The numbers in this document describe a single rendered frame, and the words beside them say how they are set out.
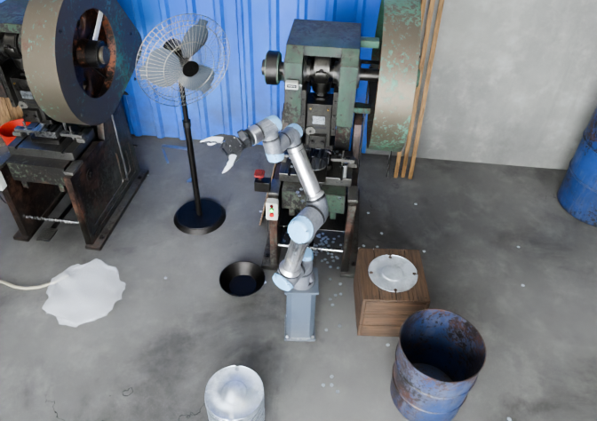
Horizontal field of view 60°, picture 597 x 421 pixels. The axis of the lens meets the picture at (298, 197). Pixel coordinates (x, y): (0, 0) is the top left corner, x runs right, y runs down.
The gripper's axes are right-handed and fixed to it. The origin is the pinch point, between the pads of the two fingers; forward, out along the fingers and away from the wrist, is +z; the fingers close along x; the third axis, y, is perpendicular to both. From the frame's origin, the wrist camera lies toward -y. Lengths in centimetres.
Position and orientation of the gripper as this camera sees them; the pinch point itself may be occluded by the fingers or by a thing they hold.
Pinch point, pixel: (210, 156)
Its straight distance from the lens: 201.5
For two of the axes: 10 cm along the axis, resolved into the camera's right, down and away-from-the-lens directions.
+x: -5.9, -8.0, 0.8
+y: -3.5, 3.5, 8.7
